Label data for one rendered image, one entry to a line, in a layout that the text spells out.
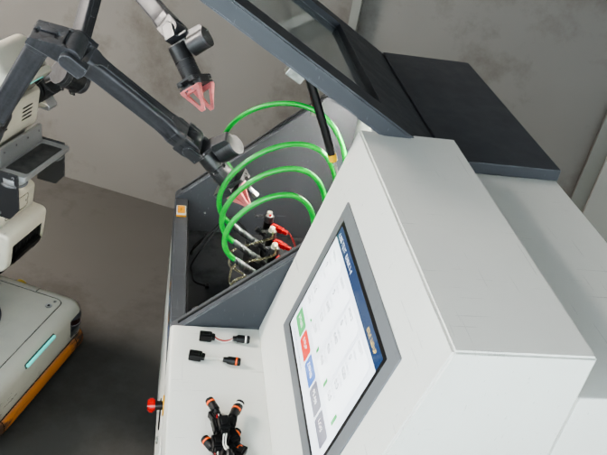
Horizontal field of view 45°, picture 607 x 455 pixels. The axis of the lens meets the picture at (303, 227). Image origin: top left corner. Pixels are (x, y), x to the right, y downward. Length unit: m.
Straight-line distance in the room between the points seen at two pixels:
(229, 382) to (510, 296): 0.77
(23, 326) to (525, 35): 2.37
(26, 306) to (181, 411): 1.47
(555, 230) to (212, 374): 0.82
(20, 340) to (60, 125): 1.72
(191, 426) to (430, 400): 0.67
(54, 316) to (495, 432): 2.09
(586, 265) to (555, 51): 2.02
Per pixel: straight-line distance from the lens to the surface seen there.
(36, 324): 2.93
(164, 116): 1.94
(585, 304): 1.40
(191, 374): 1.73
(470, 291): 1.17
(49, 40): 1.87
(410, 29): 3.44
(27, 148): 2.45
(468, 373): 1.07
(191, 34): 2.17
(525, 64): 3.45
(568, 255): 1.53
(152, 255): 3.77
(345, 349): 1.34
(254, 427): 1.64
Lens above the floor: 2.18
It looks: 32 degrees down
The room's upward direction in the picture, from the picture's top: 11 degrees clockwise
